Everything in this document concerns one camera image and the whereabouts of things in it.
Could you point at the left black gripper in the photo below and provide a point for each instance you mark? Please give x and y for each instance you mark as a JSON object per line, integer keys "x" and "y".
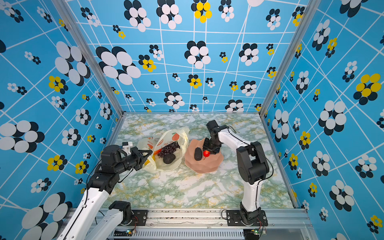
{"x": 137, "y": 154}

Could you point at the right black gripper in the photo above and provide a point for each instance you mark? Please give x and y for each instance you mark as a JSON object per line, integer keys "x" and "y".
{"x": 206, "y": 147}

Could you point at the yellow red mango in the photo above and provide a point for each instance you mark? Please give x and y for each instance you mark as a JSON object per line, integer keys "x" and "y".
{"x": 206, "y": 154}

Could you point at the pink scalloped fruit bowl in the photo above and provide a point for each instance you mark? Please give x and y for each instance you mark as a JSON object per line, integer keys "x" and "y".
{"x": 206, "y": 165}

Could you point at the green orange papaya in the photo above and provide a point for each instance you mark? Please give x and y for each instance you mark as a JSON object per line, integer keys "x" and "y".
{"x": 157, "y": 151}

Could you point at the dark avocado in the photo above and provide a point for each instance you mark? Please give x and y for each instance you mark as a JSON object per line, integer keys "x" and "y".
{"x": 169, "y": 158}
{"x": 198, "y": 154}

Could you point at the cream printed plastic bag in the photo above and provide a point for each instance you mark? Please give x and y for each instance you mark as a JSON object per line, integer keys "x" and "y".
{"x": 154, "y": 163}

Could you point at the purple grape bunch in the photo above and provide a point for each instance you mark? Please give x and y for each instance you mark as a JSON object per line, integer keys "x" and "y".
{"x": 169, "y": 149}

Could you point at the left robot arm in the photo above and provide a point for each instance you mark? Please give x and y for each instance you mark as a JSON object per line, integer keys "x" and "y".
{"x": 115, "y": 160}

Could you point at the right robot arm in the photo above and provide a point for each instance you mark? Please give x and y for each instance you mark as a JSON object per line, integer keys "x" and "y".
{"x": 253, "y": 167}

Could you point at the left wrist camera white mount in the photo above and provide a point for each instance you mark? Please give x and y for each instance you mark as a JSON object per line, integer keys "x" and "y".
{"x": 126, "y": 147}

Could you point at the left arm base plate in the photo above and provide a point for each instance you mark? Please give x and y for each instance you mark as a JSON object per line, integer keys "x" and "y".
{"x": 134, "y": 218}

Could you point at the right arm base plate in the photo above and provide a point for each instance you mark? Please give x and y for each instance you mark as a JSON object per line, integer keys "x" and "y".
{"x": 240, "y": 218}

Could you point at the aluminium front rail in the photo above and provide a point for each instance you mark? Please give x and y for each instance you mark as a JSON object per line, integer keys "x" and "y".
{"x": 210, "y": 224}

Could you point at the left aluminium corner post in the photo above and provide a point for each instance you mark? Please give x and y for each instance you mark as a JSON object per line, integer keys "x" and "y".
{"x": 78, "y": 36}

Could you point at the aluminium corner post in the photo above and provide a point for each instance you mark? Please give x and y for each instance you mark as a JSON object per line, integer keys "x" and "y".
{"x": 288, "y": 57}
{"x": 78, "y": 36}

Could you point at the right aluminium corner post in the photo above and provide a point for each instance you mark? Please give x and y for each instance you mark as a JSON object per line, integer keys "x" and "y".
{"x": 288, "y": 57}

